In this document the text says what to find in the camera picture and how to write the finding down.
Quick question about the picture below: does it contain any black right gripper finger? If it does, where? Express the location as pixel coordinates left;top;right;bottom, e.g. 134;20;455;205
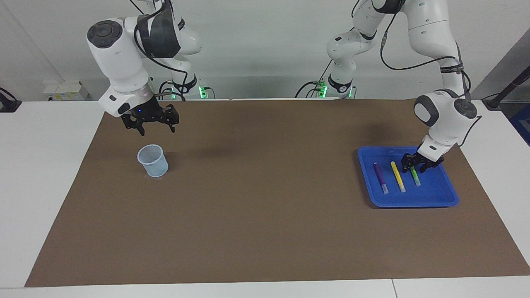
162;104;180;134
121;112;147;137

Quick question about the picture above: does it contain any yellow marker pen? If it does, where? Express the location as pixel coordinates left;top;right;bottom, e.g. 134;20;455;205
390;161;407;193

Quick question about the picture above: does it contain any purple marker pen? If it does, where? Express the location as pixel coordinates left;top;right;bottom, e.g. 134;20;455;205
373;162;390;194

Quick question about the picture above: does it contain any blue plastic tray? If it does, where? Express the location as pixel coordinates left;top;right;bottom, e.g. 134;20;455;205
357;146;459;208

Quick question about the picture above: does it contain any white base connector box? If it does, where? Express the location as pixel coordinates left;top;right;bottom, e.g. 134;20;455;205
198;79;216;100

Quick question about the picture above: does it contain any translucent plastic cup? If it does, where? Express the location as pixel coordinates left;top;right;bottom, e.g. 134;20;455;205
137;144;169;178

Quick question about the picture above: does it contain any blue crate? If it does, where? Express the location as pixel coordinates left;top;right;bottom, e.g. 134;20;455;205
510;103;530;146

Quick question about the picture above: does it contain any black stand pole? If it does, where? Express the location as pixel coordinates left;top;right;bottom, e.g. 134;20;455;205
482;65;530;110

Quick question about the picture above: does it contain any black clamp base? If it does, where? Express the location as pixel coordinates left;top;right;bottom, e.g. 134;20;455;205
0;88;22;113

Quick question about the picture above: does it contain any brown table mat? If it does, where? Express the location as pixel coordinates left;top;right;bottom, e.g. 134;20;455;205
25;99;530;287

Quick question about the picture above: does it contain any black base cable loop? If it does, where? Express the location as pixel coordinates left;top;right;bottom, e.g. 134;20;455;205
158;81;176;101

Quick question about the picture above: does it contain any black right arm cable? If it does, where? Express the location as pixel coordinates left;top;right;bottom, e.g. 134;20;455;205
128;0;189;102

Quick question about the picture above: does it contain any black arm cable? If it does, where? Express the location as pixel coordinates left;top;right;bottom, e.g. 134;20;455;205
128;0;189;102
352;0;483;147

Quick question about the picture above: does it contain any white wall socket box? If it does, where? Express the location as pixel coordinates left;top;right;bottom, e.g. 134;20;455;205
43;81;89;101

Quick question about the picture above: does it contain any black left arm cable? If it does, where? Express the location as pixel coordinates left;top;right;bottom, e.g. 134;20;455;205
352;0;483;147

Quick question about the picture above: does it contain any black base cable bundle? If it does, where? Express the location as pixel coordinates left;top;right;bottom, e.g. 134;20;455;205
295;62;334;98

